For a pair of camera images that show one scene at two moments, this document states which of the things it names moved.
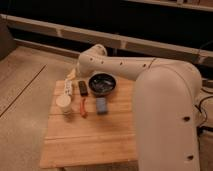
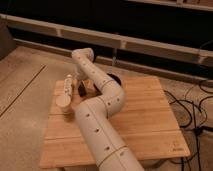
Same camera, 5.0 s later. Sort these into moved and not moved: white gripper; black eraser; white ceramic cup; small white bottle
Moved: white gripper
Not moved: black eraser; small white bottle; white ceramic cup
